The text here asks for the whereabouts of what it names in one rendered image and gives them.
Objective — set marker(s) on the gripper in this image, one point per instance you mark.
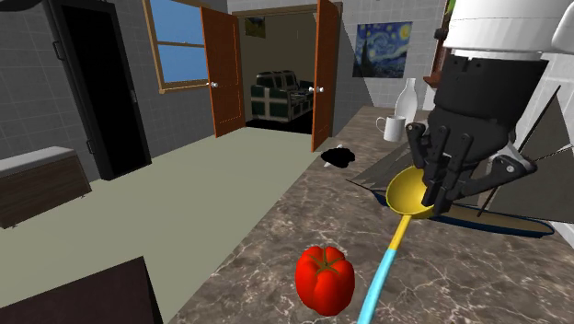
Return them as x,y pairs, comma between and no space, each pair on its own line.
484,98

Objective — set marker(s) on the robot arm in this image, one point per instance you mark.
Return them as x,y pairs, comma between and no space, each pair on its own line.
493,27

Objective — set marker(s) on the model sailboat with grey sails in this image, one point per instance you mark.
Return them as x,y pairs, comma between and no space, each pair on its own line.
540,193

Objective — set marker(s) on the white mug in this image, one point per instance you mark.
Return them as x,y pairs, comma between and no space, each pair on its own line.
394,129

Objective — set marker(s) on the white bottle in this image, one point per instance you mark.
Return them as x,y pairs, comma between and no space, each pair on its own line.
407,103

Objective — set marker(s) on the black lumpy object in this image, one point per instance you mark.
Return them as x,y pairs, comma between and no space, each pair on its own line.
338,157

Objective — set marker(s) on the orange wooden door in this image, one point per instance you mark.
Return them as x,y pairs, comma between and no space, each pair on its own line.
323,76
222,71

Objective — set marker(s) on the red bell pepper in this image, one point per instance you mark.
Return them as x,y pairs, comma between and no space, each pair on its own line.
325,282

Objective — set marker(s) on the dark green checked sofa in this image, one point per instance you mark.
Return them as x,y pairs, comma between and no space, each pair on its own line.
276,96

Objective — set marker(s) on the wooden framed window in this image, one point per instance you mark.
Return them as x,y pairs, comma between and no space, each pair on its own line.
177,45

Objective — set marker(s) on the dark brown furniture top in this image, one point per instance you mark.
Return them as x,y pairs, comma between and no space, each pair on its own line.
80,298

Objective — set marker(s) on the brown cabinet with grey top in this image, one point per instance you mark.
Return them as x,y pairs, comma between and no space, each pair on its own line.
36,188

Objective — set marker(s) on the starry night wall painting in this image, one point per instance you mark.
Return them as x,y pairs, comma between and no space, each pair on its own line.
381,49

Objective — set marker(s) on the small dark wall picture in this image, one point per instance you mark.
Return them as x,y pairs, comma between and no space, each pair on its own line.
254,27

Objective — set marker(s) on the black doorway frame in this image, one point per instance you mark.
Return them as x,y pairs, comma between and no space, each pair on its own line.
96,89

